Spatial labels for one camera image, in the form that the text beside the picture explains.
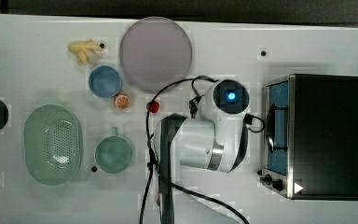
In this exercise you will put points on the blue bowl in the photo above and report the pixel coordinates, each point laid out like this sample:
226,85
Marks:
105,81

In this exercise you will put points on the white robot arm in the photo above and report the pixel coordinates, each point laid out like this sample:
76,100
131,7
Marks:
213,137

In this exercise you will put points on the green mug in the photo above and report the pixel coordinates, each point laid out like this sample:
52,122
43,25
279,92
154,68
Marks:
114,153

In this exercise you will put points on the small red strawberry toy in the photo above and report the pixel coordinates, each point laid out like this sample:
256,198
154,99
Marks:
152,107

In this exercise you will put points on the orange slice toy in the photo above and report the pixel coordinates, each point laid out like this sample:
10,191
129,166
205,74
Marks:
122,101

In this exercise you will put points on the green oval strainer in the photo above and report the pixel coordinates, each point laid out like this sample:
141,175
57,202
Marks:
52,145

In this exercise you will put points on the yellow banana peel toy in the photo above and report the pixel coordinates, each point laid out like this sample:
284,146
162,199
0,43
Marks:
81,48

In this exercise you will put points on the black toaster oven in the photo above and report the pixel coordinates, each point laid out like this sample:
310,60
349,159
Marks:
310,148

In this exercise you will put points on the purple round plate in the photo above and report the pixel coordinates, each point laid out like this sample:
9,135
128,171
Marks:
155,52

